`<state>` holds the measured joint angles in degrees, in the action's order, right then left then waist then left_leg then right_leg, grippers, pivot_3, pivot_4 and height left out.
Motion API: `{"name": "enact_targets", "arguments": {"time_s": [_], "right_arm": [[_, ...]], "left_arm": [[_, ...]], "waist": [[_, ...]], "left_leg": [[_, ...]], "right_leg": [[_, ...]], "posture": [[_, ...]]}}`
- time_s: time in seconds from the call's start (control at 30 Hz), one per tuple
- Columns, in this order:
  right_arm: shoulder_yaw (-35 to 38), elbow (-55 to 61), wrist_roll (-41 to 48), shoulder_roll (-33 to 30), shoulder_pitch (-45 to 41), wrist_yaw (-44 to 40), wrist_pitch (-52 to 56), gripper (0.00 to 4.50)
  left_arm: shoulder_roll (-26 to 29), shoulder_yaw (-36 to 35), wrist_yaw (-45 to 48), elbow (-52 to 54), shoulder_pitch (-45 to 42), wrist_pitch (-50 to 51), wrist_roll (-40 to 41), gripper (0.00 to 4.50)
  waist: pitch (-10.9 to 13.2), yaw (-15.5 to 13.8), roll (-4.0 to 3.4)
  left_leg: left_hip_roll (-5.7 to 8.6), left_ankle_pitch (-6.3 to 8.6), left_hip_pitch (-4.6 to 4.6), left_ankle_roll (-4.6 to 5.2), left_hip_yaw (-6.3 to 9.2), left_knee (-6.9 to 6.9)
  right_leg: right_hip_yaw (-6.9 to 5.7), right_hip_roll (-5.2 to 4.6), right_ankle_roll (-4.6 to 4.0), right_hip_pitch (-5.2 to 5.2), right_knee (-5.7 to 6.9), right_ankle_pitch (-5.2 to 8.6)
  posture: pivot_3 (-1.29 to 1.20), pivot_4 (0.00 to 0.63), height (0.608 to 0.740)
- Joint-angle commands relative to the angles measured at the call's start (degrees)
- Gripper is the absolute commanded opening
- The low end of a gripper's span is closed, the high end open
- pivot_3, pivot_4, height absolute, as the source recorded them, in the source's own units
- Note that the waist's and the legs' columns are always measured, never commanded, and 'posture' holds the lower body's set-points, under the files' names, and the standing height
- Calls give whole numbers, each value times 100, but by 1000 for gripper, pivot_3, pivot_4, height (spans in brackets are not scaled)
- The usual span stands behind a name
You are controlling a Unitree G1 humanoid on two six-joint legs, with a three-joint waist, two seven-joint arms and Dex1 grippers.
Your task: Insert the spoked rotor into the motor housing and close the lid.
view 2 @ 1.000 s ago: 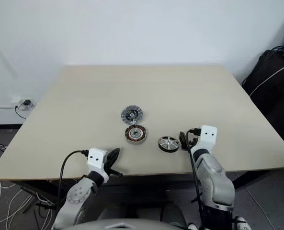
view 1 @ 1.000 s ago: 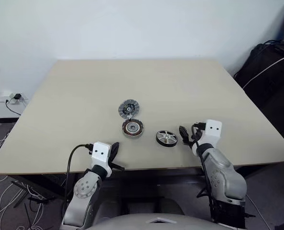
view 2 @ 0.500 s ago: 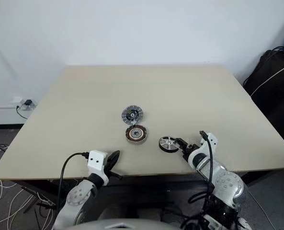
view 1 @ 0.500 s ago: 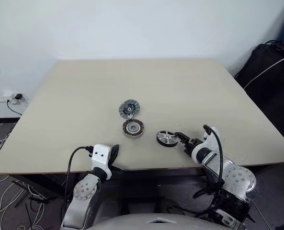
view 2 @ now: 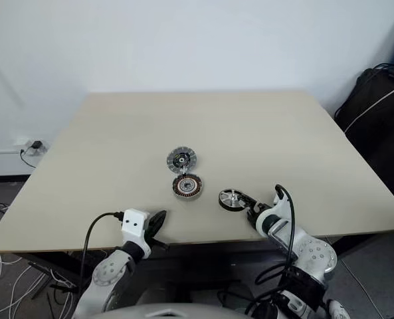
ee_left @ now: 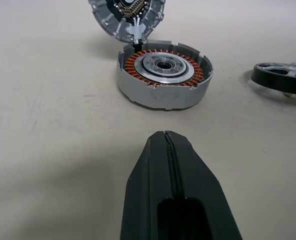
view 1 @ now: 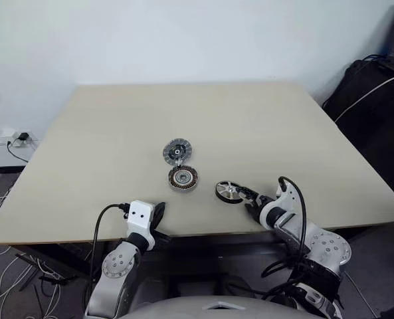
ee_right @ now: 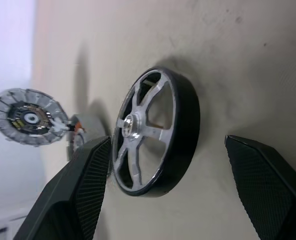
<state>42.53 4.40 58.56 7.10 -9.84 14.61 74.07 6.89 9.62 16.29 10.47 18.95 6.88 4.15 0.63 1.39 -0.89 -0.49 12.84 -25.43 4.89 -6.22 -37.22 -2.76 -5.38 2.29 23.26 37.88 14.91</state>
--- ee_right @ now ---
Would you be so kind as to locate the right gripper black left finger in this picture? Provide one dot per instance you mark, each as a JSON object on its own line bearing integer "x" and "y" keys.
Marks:
{"x": 70, "y": 200}

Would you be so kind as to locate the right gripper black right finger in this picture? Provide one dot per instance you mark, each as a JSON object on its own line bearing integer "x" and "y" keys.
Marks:
{"x": 270, "y": 190}

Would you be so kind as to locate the silver round motor lid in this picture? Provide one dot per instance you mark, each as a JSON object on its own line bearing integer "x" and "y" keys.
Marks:
{"x": 92, "y": 125}

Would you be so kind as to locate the black rotor with silver spokes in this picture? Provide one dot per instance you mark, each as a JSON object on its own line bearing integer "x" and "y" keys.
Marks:
{"x": 184, "y": 125}

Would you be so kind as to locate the silver motor housing with windings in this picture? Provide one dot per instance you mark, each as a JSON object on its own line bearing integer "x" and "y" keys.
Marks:
{"x": 45, "y": 100}

